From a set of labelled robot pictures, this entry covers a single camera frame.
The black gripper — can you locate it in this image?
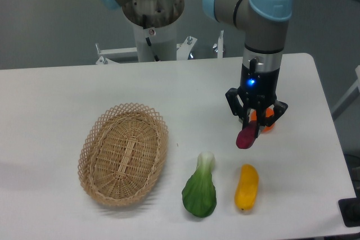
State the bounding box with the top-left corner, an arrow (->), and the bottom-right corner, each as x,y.
225,58 -> 288,138

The purple sweet potato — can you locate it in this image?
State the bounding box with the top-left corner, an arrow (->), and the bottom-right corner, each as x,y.
236,121 -> 257,149

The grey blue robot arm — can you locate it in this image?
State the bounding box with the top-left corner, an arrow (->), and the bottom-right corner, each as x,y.
101,0 -> 293,137

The woven wicker basket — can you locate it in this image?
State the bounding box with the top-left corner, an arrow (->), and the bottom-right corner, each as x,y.
78,103 -> 168,207

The orange fruit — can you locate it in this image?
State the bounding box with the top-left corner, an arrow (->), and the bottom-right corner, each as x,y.
250,107 -> 275,133

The yellow mango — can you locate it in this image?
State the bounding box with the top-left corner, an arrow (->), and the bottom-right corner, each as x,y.
234,164 -> 259,211

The green bok choy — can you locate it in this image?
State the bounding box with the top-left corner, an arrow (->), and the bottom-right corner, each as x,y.
182,152 -> 217,218

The black device at table edge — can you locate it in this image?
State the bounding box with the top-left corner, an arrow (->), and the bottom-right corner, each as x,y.
338,198 -> 359,228

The white metal base frame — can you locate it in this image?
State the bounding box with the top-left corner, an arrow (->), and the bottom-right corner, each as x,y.
94,30 -> 226,65

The white frame at right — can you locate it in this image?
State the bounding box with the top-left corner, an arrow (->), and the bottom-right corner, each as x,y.
330,66 -> 359,121

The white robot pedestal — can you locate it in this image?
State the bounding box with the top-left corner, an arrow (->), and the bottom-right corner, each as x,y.
122,0 -> 185,62

